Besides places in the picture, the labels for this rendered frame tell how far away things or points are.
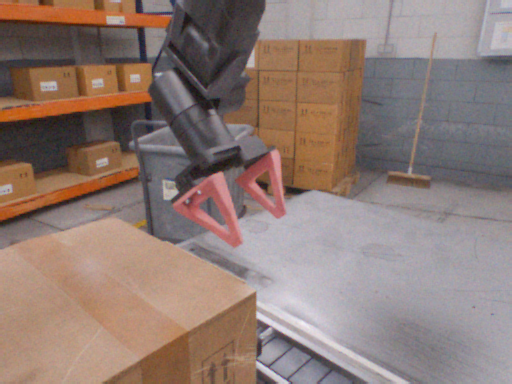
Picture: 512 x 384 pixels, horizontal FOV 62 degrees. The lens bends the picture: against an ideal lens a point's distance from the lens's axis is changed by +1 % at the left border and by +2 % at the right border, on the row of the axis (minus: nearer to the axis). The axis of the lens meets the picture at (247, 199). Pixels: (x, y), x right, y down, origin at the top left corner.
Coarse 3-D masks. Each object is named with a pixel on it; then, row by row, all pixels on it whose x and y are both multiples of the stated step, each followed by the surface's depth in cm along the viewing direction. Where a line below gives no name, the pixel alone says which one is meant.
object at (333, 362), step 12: (264, 324) 65; (276, 324) 64; (288, 336) 62; (300, 336) 62; (300, 348) 61; (312, 348) 59; (324, 360) 58; (336, 360) 57; (348, 372) 56; (360, 372) 55
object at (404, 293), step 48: (192, 240) 122; (288, 240) 122; (336, 240) 122; (384, 240) 122; (432, 240) 122; (480, 240) 122; (288, 288) 98; (336, 288) 98; (384, 288) 98; (432, 288) 98; (480, 288) 98; (336, 336) 82; (384, 336) 82; (432, 336) 82; (480, 336) 83
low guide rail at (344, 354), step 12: (264, 312) 76; (276, 312) 75; (288, 324) 73; (300, 324) 72; (312, 336) 69; (324, 348) 68; (336, 348) 66; (348, 360) 65; (360, 360) 64; (372, 372) 63; (384, 372) 62
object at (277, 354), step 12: (276, 336) 75; (264, 348) 71; (276, 348) 71; (288, 348) 71; (264, 360) 69; (276, 360) 69; (288, 360) 69; (300, 360) 69; (312, 360) 69; (276, 372) 66; (288, 372) 66; (300, 372) 66; (312, 372) 66; (324, 372) 66; (336, 372) 66
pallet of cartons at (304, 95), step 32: (256, 64) 366; (288, 64) 352; (320, 64) 340; (352, 64) 362; (256, 96) 374; (288, 96) 360; (320, 96) 348; (352, 96) 381; (256, 128) 385; (288, 128) 370; (320, 128) 356; (352, 128) 403; (288, 160) 379; (320, 160) 365; (352, 160) 423
